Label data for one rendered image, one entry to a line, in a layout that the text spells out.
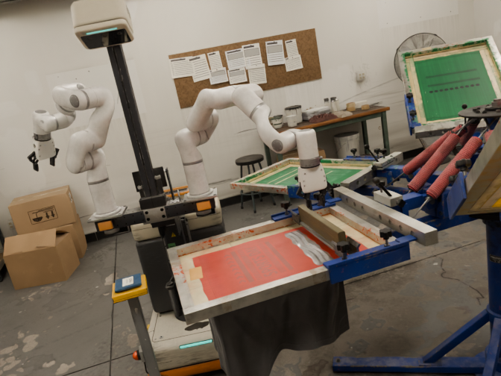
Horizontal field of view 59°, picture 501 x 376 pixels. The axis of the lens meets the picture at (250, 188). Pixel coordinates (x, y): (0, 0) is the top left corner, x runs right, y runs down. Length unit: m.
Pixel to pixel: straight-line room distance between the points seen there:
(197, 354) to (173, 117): 3.31
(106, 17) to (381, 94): 4.81
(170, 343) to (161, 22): 3.73
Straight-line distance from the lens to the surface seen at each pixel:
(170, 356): 2.69
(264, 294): 1.45
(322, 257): 1.65
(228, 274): 1.66
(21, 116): 5.45
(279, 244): 1.83
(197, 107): 1.90
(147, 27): 5.38
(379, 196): 1.88
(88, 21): 1.92
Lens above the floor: 1.68
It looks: 16 degrees down
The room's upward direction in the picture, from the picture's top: 11 degrees counter-clockwise
